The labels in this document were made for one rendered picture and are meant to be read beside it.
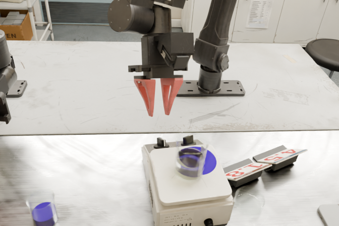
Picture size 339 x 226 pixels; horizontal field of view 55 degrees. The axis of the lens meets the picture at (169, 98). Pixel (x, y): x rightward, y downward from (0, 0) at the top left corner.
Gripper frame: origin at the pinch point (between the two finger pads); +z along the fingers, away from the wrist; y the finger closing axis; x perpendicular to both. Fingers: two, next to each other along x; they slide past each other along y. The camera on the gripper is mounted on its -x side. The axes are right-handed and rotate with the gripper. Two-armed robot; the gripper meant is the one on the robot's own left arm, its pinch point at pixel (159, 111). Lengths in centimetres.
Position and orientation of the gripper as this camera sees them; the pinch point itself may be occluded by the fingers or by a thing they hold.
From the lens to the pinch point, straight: 64.0
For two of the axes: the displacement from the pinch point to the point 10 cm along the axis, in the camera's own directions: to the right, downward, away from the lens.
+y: 9.0, -0.6, 4.3
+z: 0.2, 10.0, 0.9
